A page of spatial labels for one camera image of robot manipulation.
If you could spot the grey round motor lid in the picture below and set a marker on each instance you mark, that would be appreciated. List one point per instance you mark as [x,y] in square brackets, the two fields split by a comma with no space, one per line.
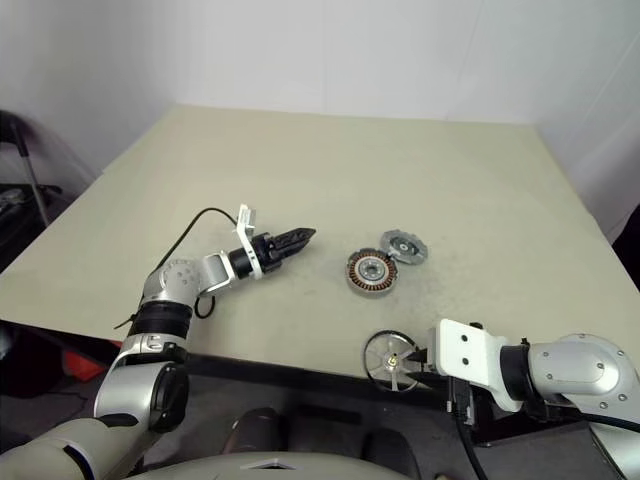
[405,246]

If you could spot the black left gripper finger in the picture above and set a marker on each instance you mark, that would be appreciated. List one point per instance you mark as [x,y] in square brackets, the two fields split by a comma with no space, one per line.
[297,236]
[292,250]

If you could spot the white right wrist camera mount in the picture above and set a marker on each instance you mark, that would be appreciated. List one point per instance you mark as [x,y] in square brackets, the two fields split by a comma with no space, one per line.
[465,350]

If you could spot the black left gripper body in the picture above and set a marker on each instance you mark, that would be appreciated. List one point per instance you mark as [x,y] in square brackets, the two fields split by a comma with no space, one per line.
[266,252]

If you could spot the motor housing with copper windings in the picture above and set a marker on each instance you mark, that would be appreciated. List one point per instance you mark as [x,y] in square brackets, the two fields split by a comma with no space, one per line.
[372,272]

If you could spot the grey robot torso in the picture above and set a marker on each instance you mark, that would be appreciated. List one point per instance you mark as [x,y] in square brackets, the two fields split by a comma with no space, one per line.
[265,467]

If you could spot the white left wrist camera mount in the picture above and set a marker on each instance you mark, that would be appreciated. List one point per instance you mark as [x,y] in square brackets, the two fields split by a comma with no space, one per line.
[246,225]

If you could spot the black table frame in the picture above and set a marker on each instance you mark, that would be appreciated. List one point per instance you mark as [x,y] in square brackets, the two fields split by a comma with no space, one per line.
[280,367]

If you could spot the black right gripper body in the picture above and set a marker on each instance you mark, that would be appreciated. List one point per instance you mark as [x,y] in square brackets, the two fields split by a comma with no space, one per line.
[429,365]

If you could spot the grey metal tripod stand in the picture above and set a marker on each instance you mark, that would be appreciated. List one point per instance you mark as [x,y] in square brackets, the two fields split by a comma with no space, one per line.
[30,170]

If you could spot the spoked silver rotor black rim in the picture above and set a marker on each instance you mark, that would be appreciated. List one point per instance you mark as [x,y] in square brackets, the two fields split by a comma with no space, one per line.
[385,357]

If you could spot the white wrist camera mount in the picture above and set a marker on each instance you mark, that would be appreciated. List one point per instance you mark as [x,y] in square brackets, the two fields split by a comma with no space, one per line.
[246,225]
[465,350]

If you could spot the dark rounded shape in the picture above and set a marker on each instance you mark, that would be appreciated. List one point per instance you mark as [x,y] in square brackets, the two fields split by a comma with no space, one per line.
[257,430]

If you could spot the orange object on floor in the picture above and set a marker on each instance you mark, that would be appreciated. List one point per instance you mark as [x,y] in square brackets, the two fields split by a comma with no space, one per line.
[82,367]

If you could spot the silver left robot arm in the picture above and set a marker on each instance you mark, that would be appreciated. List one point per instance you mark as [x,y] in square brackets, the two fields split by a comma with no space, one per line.
[170,285]

